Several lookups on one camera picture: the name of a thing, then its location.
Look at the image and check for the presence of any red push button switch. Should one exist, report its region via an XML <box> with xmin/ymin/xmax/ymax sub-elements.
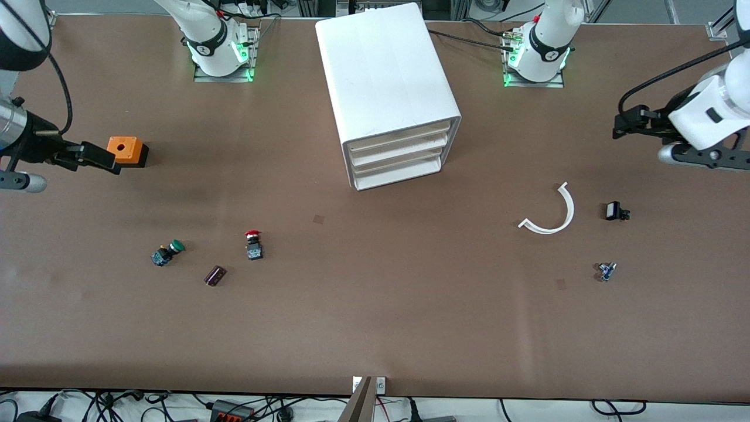
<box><xmin>244</xmin><ymin>230</ymin><xmax>265</xmax><ymax>261</ymax></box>

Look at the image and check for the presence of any white plastic drawer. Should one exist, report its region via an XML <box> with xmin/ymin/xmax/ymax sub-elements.
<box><xmin>345</xmin><ymin>119</ymin><xmax>455</xmax><ymax>154</ymax></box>
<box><xmin>353</xmin><ymin>154</ymin><xmax>444</xmax><ymax>192</ymax></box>
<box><xmin>349</xmin><ymin>139</ymin><xmax>451</xmax><ymax>169</ymax></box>

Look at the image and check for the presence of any white plastic drawer cabinet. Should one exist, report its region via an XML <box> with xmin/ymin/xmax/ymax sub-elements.
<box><xmin>315</xmin><ymin>2</ymin><xmax>462</xmax><ymax>192</ymax></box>

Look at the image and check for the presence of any white curved plastic strip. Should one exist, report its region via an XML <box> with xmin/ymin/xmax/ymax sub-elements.
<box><xmin>518</xmin><ymin>182</ymin><xmax>575</xmax><ymax>235</ymax></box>

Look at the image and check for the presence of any black power strip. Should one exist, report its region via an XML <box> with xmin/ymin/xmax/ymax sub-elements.
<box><xmin>210</xmin><ymin>399</ymin><xmax>256</xmax><ymax>422</ymax></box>

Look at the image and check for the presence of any orange button enclosure box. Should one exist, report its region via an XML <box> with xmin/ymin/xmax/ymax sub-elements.
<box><xmin>105</xmin><ymin>136</ymin><xmax>149</xmax><ymax>169</ymax></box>

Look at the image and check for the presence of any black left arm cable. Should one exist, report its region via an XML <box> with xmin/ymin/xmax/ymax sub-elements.
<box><xmin>618</xmin><ymin>40</ymin><xmax>750</xmax><ymax>121</ymax></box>

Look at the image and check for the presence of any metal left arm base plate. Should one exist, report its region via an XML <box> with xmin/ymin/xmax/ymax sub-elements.
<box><xmin>503</xmin><ymin>29</ymin><xmax>566</xmax><ymax>89</ymax></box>

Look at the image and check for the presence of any green push button switch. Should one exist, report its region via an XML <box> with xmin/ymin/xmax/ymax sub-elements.
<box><xmin>151</xmin><ymin>239</ymin><xmax>186</xmax><ymax>267</ymax></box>

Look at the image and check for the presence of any black table cable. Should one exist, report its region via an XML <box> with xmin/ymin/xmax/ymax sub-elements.
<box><xmin>428</xmin><ymin>28</ymin><xmax>517</xmax><ymax>51</ymax></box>
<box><xmin>462</xmin><ymin>18</ymin><xmax>517</xmax><ymax>38</ymax></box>

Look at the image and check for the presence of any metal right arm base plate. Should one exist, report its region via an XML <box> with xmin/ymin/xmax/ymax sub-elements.
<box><xmin>192</xmin><ymin>25</ymin><xmax>260</xmax><ymax>83</ymax></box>

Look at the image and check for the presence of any brown wooden post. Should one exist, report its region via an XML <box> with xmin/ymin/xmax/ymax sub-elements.
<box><xmin>338</xmin><ymin>376</ymin><xmax>374</xmax><ymax>422</ymax></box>

